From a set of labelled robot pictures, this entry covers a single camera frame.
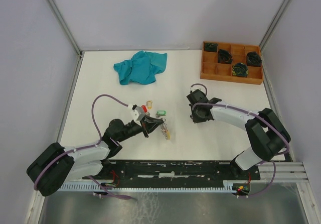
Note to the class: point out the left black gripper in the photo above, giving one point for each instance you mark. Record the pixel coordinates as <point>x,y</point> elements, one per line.
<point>149,126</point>

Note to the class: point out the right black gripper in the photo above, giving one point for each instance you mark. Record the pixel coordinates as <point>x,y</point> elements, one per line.
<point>196,119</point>

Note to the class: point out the metal keyring holder yellow tip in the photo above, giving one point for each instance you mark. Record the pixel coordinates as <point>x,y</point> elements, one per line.
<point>165,131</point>

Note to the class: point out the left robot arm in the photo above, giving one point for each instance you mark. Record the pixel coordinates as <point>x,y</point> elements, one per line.
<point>57,164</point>

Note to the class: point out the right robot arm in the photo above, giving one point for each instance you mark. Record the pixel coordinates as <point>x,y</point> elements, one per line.
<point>267,135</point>

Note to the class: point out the key with yellow tag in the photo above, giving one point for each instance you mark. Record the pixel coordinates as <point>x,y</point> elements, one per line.
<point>149,104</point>

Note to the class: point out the teal cloth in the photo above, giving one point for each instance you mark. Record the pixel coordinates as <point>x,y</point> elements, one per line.
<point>141,68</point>

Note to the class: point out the dark rolled sock yellow-patterned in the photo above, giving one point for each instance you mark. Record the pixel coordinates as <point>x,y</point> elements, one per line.
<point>240,70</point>

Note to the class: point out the wooden compartment tray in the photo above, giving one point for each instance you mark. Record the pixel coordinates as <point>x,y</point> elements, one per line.
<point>212,70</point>

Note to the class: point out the dark rolled sock top-left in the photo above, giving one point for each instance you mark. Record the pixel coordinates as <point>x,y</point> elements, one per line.
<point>210,47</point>

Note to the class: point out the left status led board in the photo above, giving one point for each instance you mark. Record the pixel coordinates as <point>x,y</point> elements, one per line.
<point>111,184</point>

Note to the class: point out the status led board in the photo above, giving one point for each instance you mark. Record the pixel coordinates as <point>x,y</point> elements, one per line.
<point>243,189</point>
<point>111,184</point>

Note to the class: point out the dark rolled sock right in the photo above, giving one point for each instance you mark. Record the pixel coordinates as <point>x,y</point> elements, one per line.
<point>253,59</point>

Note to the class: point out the right status led board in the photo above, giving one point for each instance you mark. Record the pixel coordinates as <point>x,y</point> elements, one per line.
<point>243,189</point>

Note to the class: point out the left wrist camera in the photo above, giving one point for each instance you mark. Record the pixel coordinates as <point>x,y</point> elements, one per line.
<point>137,112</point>

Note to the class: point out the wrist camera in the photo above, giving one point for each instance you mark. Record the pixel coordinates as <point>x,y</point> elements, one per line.
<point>196,89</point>
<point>137,112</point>

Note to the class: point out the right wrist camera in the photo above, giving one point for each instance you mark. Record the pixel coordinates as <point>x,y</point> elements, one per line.
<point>196,89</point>

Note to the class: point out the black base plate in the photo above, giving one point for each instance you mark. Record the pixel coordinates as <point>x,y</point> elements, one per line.
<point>161,174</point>

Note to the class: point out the white slotted cable duct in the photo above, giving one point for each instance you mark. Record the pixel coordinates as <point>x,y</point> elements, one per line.
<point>86,186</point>

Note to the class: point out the right corner aluminium post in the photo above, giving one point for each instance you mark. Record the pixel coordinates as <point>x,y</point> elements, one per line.
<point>276,19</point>

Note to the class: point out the corner aluminium post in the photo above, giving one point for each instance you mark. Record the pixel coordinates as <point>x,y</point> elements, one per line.
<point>63,24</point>
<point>276,19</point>

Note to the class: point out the left corner aluminium post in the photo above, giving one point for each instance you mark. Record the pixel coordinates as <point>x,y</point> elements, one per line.
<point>63,24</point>

